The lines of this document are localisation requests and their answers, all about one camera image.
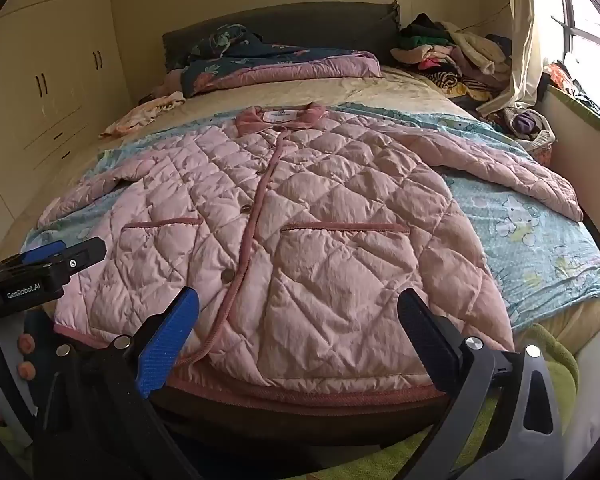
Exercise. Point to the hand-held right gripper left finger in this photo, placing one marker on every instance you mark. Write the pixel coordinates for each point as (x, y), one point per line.
(165, 345)

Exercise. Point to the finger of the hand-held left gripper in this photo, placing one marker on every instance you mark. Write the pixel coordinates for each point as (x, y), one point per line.
(82, 252)
(42, 251)

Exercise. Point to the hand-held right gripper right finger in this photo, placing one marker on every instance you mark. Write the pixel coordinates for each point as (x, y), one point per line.
(430, 340)

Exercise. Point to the pink quilted jacket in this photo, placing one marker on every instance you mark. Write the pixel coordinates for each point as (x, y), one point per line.
(330, 220)

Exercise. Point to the white basket of clothes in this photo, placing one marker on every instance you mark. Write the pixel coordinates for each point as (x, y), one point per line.
(542, 137)

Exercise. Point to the pile of mixed clothes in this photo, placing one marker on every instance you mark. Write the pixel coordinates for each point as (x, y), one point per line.
(455, 50)

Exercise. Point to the person's left hand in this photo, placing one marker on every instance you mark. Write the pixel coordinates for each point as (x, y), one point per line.
(26, 344)

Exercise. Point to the green fuzzy cloth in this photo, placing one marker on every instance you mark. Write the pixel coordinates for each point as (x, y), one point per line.
(560, 360)

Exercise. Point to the blue cartoon printed sheet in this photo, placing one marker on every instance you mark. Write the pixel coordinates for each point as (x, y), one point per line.
(520, 230)

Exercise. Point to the peach floral garment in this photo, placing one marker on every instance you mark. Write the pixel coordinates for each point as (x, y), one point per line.
(140, 115)

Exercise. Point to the pink pillow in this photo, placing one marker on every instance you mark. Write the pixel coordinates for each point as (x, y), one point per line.
(167, 82)

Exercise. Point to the cream wardrobe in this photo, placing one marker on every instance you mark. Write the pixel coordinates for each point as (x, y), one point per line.
(55, 60)

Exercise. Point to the dark floral quilt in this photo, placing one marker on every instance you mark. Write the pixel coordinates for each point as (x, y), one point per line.
(280, 67)

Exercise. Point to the orange patterned cloth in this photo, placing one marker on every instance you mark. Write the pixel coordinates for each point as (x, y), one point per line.
(570, 85)

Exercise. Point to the cream curtain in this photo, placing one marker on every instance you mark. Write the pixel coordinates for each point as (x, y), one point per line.
(525, 60)

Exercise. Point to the grey headboard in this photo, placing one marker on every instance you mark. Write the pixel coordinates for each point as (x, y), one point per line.
(330, 25)

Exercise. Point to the window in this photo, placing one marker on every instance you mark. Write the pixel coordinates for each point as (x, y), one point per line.
(590, 10)

